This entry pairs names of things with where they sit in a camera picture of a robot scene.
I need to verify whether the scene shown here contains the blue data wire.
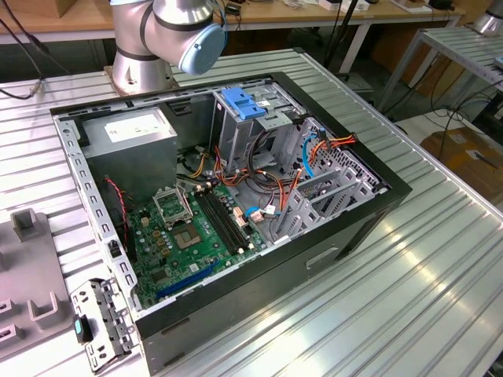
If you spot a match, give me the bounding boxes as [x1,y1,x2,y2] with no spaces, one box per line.
[301,124,329,178]

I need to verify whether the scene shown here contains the orange red power wire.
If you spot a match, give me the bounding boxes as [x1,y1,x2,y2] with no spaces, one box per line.
[312,131,358,152]

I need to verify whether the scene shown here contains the grey disk bay cage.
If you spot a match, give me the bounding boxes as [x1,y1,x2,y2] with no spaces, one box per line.
[270,116,390,244]

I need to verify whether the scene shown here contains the black RAM slot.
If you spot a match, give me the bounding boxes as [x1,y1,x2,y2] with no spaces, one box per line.
[195,190,238,254]
[200,189,244,252]
[211,186,255,248]
[206,188,249,250]

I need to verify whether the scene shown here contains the grey optical drive cage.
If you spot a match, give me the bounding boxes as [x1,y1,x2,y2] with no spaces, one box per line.
[210,78,306,176]

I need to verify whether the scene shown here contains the thin locking lever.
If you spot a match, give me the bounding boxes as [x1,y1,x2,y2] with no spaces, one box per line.
[177,183,194,221]

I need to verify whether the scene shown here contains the CPU socket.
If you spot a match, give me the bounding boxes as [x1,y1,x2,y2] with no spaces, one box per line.
[169,221,204,253]

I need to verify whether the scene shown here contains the blue plastic drive latch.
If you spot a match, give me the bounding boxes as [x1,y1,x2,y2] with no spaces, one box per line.
[221,87,269,121]

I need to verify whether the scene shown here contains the green motherboard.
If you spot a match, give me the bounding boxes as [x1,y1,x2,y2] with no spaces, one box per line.
[125,184,272,311]

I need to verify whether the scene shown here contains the metal socket cover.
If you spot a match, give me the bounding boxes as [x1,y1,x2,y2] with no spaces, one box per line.
[152,188,194,231]

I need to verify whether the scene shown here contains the black PC case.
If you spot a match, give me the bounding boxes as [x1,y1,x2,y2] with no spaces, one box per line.
[50,71,413,376]

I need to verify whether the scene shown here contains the blue expansion slot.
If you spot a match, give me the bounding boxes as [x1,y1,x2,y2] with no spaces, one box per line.
[156,262,218,300]

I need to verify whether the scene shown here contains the grey power supply unit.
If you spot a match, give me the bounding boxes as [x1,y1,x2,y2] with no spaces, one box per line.
[80,106,180,205]

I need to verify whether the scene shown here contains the wooden desk white legs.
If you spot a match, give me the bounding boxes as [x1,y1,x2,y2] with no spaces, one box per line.
[0,0,467,75]

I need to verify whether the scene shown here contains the black tripod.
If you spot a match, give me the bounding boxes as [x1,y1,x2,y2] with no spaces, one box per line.
[324,0,361,82]

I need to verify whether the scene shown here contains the large cardboard box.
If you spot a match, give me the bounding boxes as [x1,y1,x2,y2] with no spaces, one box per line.
[420,127,503,197]

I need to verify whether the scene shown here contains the teal and black clip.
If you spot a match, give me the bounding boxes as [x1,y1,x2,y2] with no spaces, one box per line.
[73,315,94,345]

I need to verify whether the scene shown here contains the grey parts rack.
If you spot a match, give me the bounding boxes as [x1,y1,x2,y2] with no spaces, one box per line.
[0,207,79,361]

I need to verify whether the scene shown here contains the metal slat side table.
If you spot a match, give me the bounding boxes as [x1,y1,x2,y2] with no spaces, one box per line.
[376,26,503,119]

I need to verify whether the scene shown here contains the brown box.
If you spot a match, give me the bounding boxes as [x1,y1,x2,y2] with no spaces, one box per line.
[53,0,75,19]

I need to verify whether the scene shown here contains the orange black wire bundle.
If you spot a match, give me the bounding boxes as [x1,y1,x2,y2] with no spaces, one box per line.
[176,145,303,215]

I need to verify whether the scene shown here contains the thick black cable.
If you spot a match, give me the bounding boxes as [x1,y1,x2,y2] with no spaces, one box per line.
[249,129,284,174]

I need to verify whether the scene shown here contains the yellow wire bundle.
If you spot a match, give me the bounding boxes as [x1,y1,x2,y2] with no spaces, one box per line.
[188,151,211,176]

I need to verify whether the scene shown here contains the red black twisted wire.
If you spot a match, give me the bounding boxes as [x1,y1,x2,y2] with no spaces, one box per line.
[103,176,130,252]

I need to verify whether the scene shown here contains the metal expansion card bracket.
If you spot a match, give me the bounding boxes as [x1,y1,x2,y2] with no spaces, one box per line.
[69,276,138,374]

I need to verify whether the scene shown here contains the black cable silver connector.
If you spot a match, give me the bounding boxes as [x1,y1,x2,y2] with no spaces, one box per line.
[0,0,72,99]

